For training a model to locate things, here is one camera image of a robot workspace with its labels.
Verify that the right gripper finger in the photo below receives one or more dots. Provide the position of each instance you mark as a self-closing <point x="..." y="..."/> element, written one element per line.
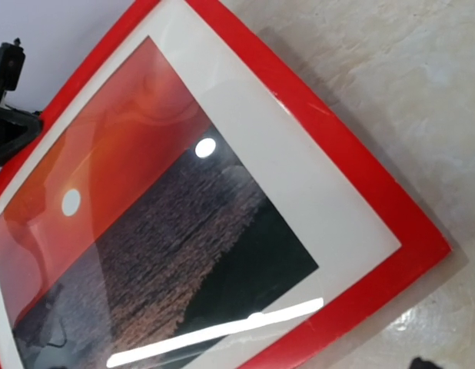
<point x="420" y="363"/>

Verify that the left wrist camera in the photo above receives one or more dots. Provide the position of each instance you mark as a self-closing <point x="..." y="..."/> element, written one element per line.
<point x="12" y="58"/>

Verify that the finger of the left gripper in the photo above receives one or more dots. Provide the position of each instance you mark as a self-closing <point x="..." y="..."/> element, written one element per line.
<point x="17" y="130"/>

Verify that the red wooden picture frame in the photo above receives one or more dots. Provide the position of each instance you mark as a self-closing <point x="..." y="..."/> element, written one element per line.
<point x="376" y="184"/>

